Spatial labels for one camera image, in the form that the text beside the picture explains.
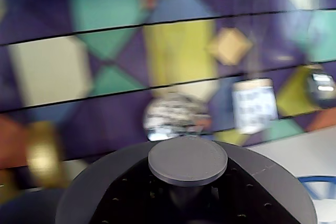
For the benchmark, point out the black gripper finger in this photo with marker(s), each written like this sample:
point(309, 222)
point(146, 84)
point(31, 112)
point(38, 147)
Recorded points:
point(131, 203)
point(246, 203)

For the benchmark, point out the black robot wrist mount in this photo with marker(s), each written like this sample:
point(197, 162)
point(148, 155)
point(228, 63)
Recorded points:
point(187, 159)

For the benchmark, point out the white labelled jar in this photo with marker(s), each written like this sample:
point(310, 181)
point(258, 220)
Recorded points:
point(254, 106)

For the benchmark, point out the steel slotted skimmer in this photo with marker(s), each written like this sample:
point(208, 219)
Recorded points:
point(176, 113)

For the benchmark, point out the gold faucet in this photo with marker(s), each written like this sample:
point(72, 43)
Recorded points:
point(43, 155)

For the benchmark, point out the gray cooking pot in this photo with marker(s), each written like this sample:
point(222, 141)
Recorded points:
point(26, 208)

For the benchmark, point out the blue wooden toy kitchen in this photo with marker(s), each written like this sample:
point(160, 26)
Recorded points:
point(105, 51)

